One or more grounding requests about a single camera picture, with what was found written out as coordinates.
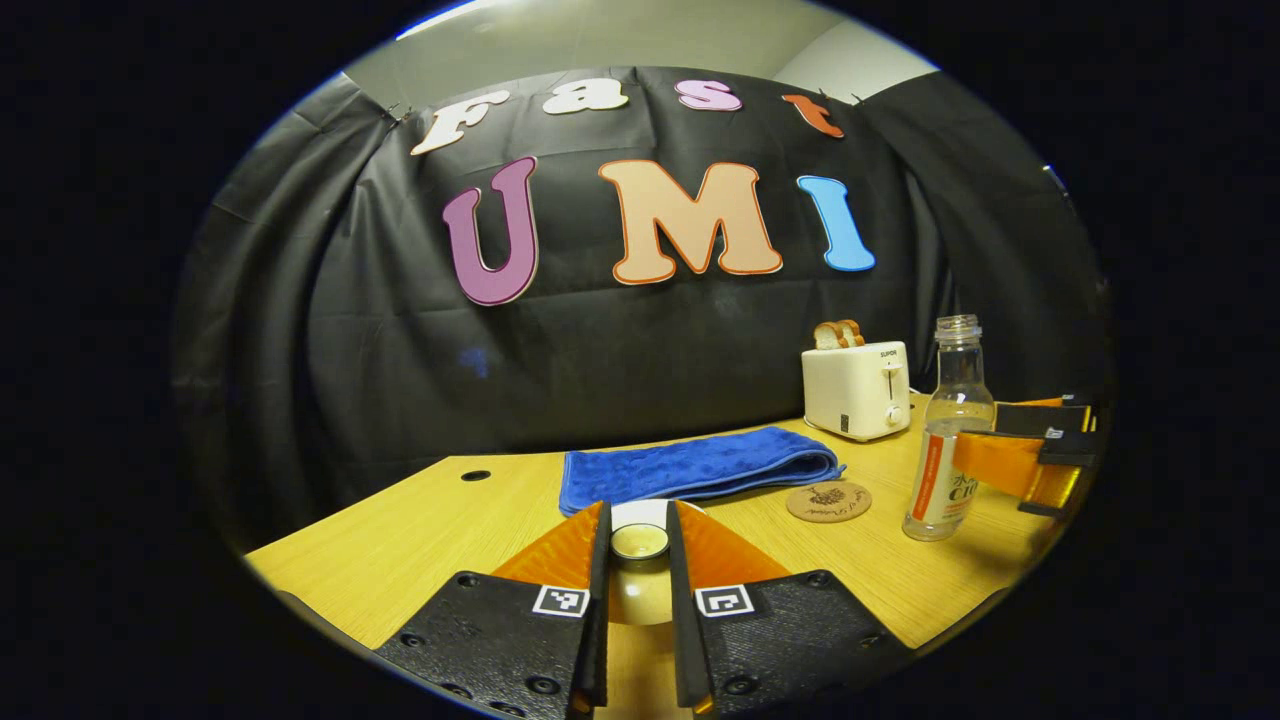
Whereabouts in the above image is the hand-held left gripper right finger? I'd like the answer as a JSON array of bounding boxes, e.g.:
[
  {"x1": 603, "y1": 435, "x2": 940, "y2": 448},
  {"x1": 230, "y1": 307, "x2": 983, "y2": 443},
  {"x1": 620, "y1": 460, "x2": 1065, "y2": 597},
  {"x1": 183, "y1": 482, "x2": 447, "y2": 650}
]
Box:
[{"x1": 665, "y1": 500, "x2": 916, "y2": 716}]

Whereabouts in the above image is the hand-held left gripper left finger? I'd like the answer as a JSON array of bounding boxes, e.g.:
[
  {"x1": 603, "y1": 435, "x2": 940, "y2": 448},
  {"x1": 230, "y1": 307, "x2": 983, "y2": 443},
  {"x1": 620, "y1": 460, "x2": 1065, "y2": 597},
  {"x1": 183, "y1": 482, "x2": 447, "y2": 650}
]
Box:
[{"x1": 375, "y1": 500, "x2": 613, "y2": 720}]

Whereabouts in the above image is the cream teacup lid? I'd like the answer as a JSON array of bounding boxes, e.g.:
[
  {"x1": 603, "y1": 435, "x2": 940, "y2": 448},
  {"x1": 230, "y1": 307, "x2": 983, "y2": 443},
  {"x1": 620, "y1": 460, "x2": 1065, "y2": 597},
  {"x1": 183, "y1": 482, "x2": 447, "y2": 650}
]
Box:
[{"x1": 606, "y1": 523, "x2": 677, "y2": 627}]

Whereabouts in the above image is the clear water bottle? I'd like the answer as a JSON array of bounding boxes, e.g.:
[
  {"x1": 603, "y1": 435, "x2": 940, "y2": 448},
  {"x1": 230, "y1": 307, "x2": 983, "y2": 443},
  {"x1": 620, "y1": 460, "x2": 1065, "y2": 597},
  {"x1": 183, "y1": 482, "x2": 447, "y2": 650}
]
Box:
[{"x1": 902, "y1": 314, "x2": 997, "y2": 543}]

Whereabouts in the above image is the round cork coaster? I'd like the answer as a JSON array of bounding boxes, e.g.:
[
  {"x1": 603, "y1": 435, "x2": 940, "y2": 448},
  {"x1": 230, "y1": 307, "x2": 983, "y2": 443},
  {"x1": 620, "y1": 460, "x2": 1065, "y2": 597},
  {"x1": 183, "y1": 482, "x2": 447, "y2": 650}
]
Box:
[{"x1": 786, "y1": 481, "x2": 873, "y2": 524}]

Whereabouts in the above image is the blue folded towel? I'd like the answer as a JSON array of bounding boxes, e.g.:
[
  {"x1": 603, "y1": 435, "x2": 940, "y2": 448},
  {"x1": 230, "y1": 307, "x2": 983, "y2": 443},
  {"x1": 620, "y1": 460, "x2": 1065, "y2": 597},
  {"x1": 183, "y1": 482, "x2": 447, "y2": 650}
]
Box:
[{"x1": 558, "y1": 426, "x2": 847, "y2": 517}]

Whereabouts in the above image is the white toaster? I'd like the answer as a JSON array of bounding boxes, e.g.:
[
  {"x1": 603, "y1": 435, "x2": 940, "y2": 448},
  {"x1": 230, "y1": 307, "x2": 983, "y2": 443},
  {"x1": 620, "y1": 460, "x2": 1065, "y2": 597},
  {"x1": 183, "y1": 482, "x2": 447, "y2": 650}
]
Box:
[{"x1": 801, "y1": 341, "x2": 912, "y2": 443}]

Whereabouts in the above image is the black backdrop cloth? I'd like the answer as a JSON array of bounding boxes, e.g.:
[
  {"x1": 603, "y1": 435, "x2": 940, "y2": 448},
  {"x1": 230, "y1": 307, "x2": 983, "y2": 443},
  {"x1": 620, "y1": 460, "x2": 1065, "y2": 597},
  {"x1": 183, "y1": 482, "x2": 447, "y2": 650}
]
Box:
[{"x1": 170, "y1": 65, "x2": 1111, "y2": 551}]

